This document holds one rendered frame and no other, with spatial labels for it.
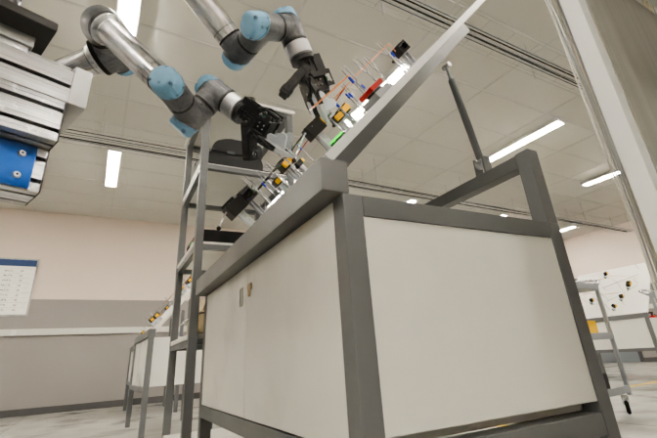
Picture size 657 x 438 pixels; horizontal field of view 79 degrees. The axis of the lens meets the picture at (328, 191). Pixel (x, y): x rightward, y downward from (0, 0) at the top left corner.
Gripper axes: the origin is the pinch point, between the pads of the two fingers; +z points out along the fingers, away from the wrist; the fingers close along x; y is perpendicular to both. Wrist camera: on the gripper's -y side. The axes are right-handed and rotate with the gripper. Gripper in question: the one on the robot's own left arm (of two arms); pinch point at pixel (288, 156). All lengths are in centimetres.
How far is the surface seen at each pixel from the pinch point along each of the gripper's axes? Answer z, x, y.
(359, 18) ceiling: -116, 259, 42
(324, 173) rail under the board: 21.5, -33.0, 14.8
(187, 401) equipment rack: 9, 5, -108
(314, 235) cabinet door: 24.7, -28.0, 1.3
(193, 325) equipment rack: -10, 19, -93
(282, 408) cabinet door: 40, -34, -32
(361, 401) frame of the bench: 48, -47, -5
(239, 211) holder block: -6.3, 1.0, -24.8
